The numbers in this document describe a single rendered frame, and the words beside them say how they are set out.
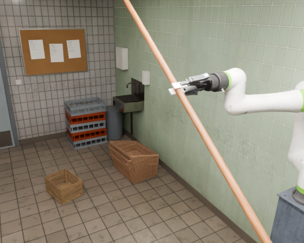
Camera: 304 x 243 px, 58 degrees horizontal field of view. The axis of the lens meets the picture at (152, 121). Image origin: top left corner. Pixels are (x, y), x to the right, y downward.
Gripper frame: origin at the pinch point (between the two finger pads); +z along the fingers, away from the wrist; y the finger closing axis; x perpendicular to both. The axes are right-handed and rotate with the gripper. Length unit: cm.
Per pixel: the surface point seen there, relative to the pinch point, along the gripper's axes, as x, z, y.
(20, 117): 236, 37, 343
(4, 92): 261, 54, 304
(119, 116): 182, -118, 312
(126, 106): 156, -103, 245
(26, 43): 304, 10, 244
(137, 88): 184, -133, 241
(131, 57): 230, -136, 218
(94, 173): 84, -35, 294
